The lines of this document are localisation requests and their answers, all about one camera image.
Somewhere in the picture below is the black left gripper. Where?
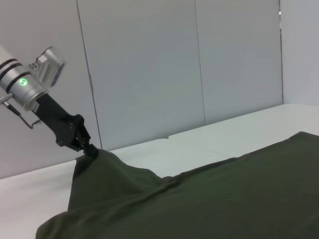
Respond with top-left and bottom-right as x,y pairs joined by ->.
33,92 -> 101,157

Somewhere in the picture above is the dark green shirt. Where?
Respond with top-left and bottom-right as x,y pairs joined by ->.
35,131 -> 319,239

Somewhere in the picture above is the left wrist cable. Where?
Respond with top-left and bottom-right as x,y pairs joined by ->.
0,94 -> 42,129

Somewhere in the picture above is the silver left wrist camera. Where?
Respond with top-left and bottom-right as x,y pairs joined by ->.
29,46 -> 66,88

